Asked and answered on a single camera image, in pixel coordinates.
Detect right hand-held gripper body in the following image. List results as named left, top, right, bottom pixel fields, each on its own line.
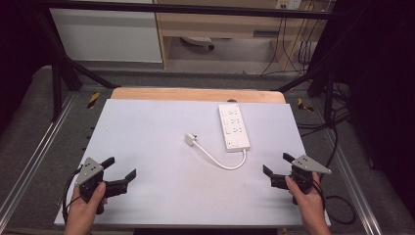
left=291, top=154, right=333, bottom=195

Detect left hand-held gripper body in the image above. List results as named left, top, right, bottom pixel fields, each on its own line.
left=74, top=157, right=106, bottom=204

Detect person's right hand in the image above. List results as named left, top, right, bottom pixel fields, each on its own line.
left=285, top=171, right=328, bottom=227

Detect person's left hand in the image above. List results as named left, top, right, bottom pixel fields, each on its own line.
left=64, top=182, right=108, bottom=235

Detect white table board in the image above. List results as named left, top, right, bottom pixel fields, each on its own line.
left=53, top=99, right=331, bottom=228

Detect yellow black floor tape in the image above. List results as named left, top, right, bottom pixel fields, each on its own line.
left=86, top=91, right=101, bottom=110
left=297, top=97, right=315, bottom=113

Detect white power strip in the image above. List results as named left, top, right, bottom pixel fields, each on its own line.
left=217, top=103, right=252, bottom=154

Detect white plug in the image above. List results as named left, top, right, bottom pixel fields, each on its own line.
left=184, top=132, right=199, bottom=147

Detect black curtain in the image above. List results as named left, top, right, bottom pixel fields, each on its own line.
left=0, top=0, right=55, bottom=135
left=321, top=0, right=415, bottom=212

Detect wooden table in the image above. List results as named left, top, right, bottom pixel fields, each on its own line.
left=110, top=86, right=287, bottom=105

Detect white cabinet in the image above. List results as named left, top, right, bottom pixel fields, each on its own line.
left=49, top=0, right=163, bottom=64

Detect white chair base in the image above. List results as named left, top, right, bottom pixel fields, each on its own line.
left=180, top=35, right=216, bottom=51

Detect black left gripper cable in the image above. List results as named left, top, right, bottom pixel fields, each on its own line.
left=61, top=166, right=82, bottom=225

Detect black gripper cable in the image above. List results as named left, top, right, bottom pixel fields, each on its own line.
left=61, top=166, right=82, bottom=225
left=312, top=174, right=357, bottom=226

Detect aluminium floor rail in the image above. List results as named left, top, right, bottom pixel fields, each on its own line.
left=321, top=128, right=384, bottom=235
left=0, top=92, right=78, bottom=223

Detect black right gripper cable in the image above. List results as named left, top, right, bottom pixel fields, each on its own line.
left=312, top=174, right=357, bottom=226

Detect black floor cables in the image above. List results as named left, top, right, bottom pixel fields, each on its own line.
left=296, top=82, right=353, bottom=170

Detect white power cable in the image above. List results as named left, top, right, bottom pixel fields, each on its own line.
left=192, top=140, right=248, bottom=171

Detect black metal frame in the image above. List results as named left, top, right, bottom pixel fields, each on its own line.
left=30, top=0, right=342, bottom=129

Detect hanging black cables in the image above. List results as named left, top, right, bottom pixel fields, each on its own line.
left=259, top=9, right=324, bottom=77

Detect white wall socket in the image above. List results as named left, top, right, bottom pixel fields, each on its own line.
left=275, top=0, right=303, bottom=11

